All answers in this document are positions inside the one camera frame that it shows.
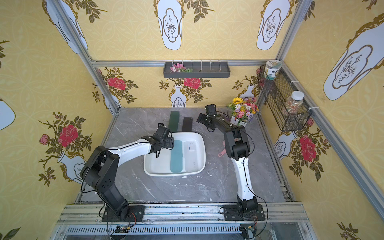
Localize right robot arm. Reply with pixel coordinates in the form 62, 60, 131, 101
197, 104, 258, 218

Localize small pink shelf flowers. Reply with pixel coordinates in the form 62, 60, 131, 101
170, 63, 192, 73

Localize clear rounded pencil case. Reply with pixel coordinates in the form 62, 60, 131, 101
183, 141, 199, 173

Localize black pencil case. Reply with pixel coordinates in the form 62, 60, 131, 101
182, 117, 193, 133

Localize black wire basket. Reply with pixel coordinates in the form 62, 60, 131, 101
258, 66, 312, 132

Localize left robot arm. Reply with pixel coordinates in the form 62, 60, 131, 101
80, 124, 174, 223

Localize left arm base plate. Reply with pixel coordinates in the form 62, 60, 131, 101
102, 205, 145, 223

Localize small circuit board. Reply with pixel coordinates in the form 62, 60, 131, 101
115, 225, 131, 234

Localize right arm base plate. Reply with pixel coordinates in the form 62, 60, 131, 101
222, 205, 266, 221

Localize white storage box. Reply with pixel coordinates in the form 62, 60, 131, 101
144, 133, 206, 177

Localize grey wall shelf tray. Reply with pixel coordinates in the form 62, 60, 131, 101
163, 61, 231, 79

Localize clear jar white lid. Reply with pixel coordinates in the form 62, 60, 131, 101
283, 91, 305, 116

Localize pink hand broom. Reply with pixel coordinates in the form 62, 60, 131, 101
218, 141, 227, 158

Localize white fence flower planter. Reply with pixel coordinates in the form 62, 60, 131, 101
228, 97, 259, 127

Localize dark green pencil case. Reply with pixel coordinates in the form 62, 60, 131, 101
169, 111, 180, 133

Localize teal translucent pencil case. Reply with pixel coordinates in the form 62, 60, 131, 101
170, 140, 183, 173

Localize white lidded patterned jar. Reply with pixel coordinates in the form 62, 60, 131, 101
264, 60, 283, 80

